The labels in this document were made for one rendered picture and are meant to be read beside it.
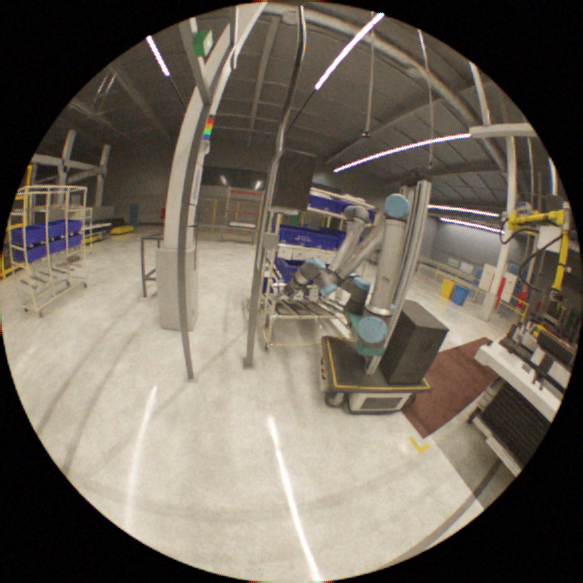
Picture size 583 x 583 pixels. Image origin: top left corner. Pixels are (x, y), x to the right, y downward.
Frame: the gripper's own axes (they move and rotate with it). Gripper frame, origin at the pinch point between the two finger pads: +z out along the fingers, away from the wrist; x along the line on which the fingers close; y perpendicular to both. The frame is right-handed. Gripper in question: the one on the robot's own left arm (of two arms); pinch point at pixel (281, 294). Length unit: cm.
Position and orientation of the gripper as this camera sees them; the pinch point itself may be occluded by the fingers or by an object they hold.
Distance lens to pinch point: 126.7
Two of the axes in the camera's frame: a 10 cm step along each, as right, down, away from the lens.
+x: -3.8, 3.1, -8.7
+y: -6.3, -7.8, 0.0
